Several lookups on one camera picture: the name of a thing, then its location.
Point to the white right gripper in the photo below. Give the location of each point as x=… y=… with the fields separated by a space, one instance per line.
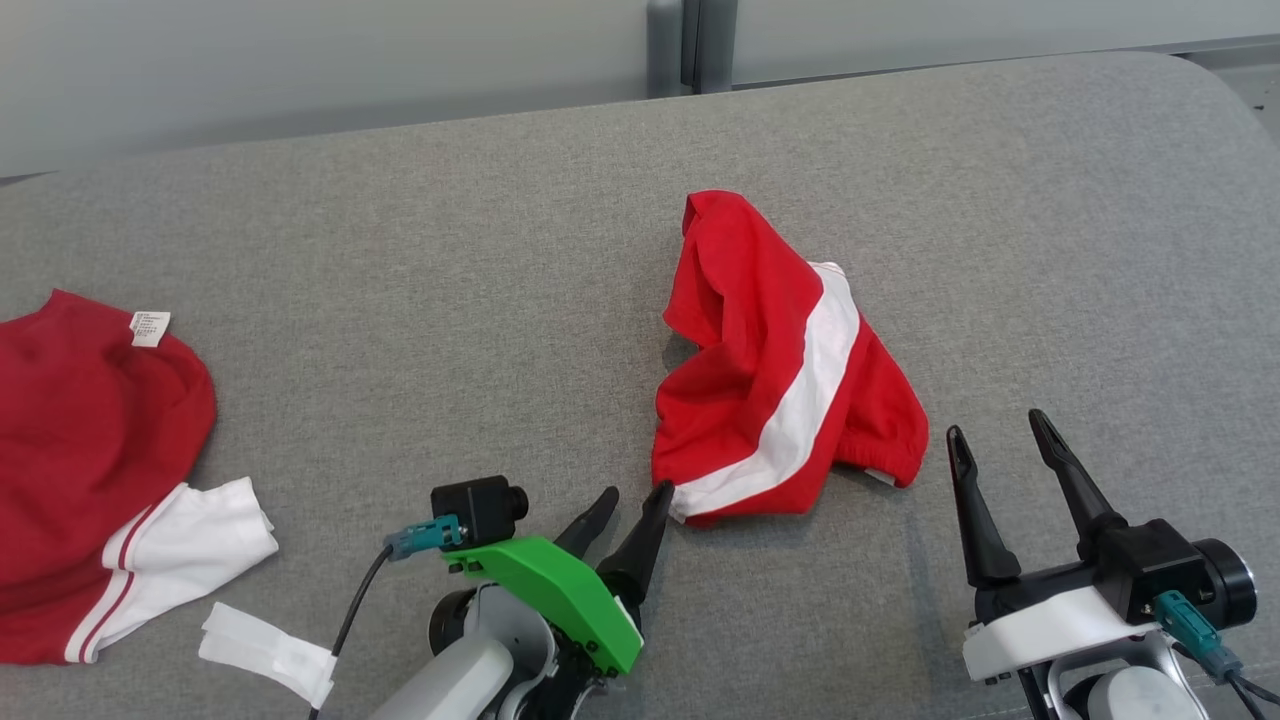
x=1040 y=625

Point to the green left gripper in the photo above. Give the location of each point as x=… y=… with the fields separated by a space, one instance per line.
x=560 y=595

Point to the red shorts with white stripe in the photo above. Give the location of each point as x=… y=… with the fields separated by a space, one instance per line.
x=750 y=330

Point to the red jersey with white sleeves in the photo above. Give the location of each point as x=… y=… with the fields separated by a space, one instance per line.
x=90 y=440

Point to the grey fabric sofa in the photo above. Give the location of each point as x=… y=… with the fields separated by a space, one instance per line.
x=400 y=300

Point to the white fabric strip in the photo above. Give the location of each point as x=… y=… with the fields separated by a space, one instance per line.
x=260 y=650

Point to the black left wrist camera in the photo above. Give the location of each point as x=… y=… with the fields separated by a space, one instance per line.
x=480 y=508

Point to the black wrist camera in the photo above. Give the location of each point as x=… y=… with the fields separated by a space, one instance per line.
x=1170 y=570
x=480 y=508

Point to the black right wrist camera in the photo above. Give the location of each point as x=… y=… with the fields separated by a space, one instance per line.
x=1170 y=570

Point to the grey partition post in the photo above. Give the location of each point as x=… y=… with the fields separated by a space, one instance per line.
x=692 y=45

